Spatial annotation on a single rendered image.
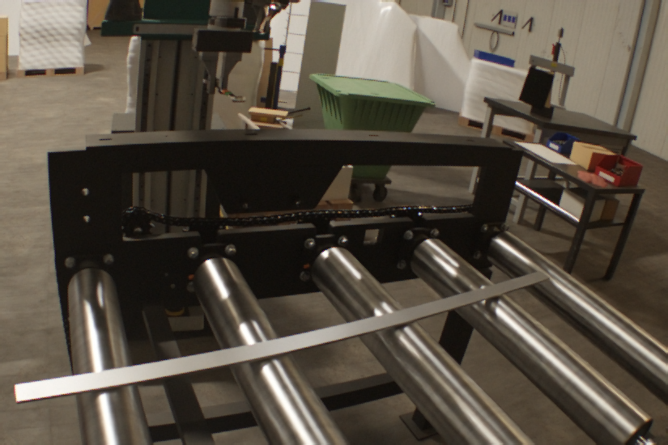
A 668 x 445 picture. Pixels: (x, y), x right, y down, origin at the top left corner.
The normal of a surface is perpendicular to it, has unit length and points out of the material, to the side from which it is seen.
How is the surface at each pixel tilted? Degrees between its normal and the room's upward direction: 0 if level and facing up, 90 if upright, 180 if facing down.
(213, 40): 90
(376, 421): 0
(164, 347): 0
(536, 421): 0
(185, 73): 90
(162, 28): 90
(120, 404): 20
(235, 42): 90
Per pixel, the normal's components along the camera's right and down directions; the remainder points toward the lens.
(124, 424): 0.36, -0.88
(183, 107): 0.34, 0.45
